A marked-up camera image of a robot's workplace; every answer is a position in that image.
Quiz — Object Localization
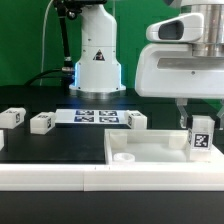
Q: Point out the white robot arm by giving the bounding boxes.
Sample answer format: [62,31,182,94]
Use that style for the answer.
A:
[71,0,224,110]

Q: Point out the white cable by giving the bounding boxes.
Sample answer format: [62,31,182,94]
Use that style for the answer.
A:
[39,0,55,87]

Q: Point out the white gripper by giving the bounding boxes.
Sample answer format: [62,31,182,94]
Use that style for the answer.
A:
[135,12,224,128]

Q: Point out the white obstacle fence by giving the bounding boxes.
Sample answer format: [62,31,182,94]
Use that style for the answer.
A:
[0,162,224,191]

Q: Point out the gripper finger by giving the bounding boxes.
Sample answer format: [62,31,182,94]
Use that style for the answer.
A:
[215,108,224,130]

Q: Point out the white square table top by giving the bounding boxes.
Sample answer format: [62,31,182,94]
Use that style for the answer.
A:
[104,129,224,165]

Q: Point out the black cable bundle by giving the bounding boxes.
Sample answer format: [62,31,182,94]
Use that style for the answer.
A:
[23,68,75,87]

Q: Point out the white marker base plate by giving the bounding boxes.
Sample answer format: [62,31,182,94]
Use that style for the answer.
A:
[56,109,126,124]

